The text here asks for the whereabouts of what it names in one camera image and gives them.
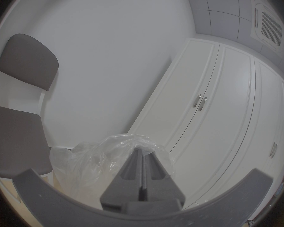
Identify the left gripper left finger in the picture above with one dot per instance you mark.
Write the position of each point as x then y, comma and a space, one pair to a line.
123, 188

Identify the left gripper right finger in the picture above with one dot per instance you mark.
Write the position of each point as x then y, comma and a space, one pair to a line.
161, 188

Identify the clear plastic bag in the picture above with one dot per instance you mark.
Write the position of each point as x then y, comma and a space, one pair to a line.
90, 164

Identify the white wardrobe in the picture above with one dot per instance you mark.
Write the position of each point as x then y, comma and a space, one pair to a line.
222, 122

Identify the white chair with grey cushions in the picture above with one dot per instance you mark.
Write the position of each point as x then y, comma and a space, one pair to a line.
19, 136

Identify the white ceiling air conditioner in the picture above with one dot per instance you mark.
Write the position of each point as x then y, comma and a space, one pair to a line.
268, 25

